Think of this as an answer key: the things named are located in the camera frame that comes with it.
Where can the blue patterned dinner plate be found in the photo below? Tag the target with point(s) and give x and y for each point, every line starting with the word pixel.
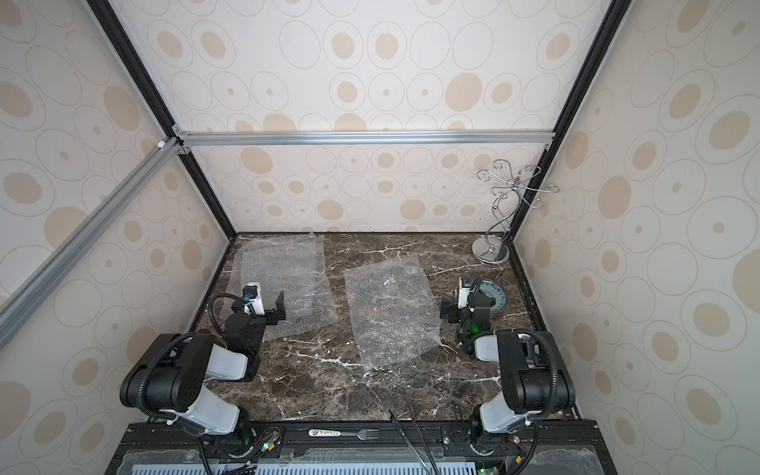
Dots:
pixel 497 295

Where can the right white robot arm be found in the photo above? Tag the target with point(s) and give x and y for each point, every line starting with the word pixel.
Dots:
pixel 533 377

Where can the aluminium rail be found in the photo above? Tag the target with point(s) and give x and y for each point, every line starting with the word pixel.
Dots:
pixel 35 290
pixel 376 138

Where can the aluminium rail left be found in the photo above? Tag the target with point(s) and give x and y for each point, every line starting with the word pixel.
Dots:
pixel 35 290

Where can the bubble wrap sheet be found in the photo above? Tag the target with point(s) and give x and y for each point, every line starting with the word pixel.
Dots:
pixel 393 313
pixel 323 311

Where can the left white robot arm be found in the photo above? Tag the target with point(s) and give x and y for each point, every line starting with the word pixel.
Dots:
pixel 168 383

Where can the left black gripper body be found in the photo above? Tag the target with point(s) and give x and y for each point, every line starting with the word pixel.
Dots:
pixel 258 326

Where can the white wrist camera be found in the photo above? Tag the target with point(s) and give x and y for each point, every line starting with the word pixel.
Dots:
pixel 463 295
pixel 252 301

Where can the aluminium rail back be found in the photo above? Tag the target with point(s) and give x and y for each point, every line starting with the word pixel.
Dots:
pixel 376 138

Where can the black frame post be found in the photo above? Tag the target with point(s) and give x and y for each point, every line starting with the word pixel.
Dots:
pixel 600 46
pixel 106 17

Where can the fork with patterned handle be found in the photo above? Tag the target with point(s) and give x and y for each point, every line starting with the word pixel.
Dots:
pixel 361 434

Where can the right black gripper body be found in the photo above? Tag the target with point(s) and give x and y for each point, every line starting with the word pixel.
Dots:
pixel 450 310

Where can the chrome wire mug tree stand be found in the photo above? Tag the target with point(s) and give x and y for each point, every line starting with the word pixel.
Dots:
pixel 510 189

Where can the black base platform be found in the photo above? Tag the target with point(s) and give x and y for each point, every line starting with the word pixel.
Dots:
pixel 437 447

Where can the black frame post back left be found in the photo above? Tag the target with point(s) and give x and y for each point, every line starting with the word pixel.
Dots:
pixel 106 17

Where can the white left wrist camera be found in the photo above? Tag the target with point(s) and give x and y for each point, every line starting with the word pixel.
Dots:
pixel 252 301

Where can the bubble wrap sheet around orange plate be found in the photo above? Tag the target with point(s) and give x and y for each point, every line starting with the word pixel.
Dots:
pixel 234 273

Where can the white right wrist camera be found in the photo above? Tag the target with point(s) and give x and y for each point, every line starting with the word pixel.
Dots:
pixel 463 295

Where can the black frame post back right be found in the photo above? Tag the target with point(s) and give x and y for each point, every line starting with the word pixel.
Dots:
pixel 600 46

